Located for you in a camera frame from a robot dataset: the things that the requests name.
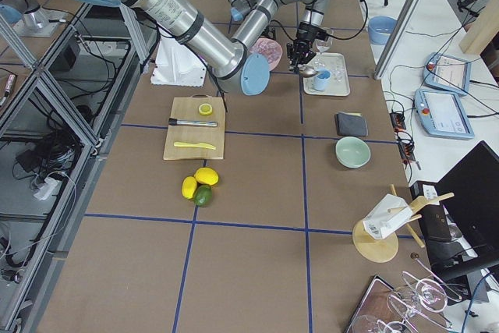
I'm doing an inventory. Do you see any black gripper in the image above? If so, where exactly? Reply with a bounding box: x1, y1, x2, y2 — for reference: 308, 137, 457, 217
287, 23, 328, 72

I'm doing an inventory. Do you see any steel ice scoop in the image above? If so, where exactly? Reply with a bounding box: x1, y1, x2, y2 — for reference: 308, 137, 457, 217
289, 66, 319, 78

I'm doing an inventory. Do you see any pink bowl of ice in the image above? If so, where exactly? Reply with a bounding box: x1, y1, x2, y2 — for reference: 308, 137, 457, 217
249, 37, 283, 71

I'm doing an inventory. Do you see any light blue plastic cup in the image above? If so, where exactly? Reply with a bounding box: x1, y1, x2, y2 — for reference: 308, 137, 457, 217
313, 69, 331, 92

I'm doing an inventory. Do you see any clear wine glass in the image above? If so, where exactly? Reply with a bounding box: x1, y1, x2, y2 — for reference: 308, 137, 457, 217
313, 28, 334, 70

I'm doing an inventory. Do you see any cream bear serving tray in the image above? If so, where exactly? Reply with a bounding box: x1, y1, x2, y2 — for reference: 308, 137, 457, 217
303, 52, 350, 97

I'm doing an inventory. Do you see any blue bowl with fork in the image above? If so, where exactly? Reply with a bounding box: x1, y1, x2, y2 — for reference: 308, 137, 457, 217
368, 16, 398, 45

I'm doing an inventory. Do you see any halved lemon slice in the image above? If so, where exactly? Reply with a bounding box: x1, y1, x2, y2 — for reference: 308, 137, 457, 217
198, 103, 214, 116

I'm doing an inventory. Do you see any green ceramic bowl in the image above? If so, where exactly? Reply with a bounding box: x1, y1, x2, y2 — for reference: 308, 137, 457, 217
335, 136, 371, 168

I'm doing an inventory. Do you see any wooden cutting board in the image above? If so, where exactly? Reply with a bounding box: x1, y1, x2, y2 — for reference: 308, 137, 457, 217
163, 97, 225, 161

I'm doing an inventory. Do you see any yellow plastic knife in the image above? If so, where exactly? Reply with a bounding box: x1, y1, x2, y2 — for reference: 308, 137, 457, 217
173, 141, 217, 151

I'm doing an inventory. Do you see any blue teach pendant far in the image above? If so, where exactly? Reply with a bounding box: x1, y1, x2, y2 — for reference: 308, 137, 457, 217
423, 52, 472, 96

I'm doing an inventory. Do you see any blue teach pendant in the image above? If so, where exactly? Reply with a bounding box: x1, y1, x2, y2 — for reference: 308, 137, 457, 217
414, 89, 475, 140
423, 52, 472, 96

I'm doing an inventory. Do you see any yellow lemon upper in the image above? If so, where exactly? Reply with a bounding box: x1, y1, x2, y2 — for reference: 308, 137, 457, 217
194, 167, 219, 186

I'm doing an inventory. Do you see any yellow lemon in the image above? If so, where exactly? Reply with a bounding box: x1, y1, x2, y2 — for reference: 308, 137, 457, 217
181, 176, 198, 200
194, 167, 219, 186

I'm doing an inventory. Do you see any blue teach pendant near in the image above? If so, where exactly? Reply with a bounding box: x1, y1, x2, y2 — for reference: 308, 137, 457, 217
414, 89, 475, 140

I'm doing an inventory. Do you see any yellow lemon lower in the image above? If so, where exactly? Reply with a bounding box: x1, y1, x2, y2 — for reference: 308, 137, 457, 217
181, 176, 198, 200

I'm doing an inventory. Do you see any white carton on stand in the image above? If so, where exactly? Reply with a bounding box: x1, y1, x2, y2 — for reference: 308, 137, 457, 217
362, 194, 412, 240

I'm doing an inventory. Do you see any wooden mug tree stand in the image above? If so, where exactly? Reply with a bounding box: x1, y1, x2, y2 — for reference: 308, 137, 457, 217
352, 184, 455, 263

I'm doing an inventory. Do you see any hanging wine glass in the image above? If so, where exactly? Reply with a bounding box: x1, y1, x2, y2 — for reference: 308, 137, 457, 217
402, 257, 462, 313

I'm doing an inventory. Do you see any aluminium frame post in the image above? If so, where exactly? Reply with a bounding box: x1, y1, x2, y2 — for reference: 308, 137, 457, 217
373, 0, 421, 80

